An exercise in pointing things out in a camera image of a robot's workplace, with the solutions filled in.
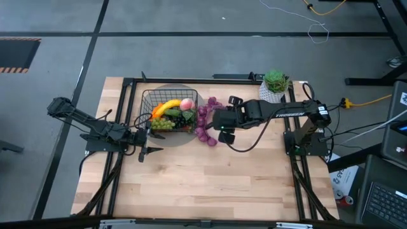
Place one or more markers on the grey round mat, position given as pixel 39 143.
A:
pixel 178 140

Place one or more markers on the green grape bunch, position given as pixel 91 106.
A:
pixel 162 124

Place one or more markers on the silver frame bracket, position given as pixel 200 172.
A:
pixel 294 226
pixel 117 223

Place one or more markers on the black grape bunch with leaf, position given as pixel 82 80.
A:
pixel 186 116

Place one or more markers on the orange carrot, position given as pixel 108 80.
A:
pixel 156 111

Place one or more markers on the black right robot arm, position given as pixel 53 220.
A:
pixel 286 111

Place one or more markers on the red drink can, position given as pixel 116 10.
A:
pixel 346 201

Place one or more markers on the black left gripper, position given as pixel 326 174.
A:
pixel 143 140

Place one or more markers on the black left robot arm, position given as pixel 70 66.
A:
pixel 101 128

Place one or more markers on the red chili pepper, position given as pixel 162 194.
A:
pixel 187 128

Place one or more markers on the dark laptop with stickers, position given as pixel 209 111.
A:
pixel 394 133

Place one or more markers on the yellow banana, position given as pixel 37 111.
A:
pixel 168 105

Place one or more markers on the green cucumber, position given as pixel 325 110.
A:
pixel 172 112

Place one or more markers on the succulent in patterned white pot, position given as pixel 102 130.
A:
pixel 275 84

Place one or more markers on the purple grape bunch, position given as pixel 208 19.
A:
pixel 202 122

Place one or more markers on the pink peach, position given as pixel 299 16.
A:
pixel 187 104

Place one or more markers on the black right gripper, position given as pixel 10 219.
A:
pixel 227 119

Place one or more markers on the black floor mat striped edge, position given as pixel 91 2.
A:
pixel 17 54

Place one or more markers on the open laptop with keyboard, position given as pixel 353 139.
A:
pixel 384 203

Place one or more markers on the white cardboard box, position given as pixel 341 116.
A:
pixel 345 178

